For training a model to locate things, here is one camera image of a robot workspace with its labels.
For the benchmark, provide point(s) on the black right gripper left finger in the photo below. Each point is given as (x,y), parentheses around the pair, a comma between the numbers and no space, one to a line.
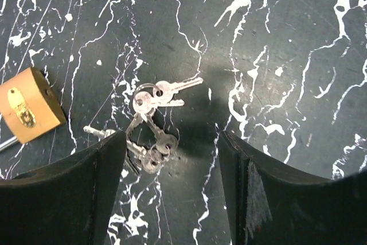
(69,201)

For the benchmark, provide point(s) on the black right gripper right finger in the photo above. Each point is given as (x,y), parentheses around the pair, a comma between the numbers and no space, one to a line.
(269,202)

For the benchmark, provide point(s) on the large brass padlock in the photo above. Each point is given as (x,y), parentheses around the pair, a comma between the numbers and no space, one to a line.
(29,107)

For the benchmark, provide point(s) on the silver key bunch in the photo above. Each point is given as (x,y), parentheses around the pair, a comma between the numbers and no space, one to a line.
(148,159)
(148,97)

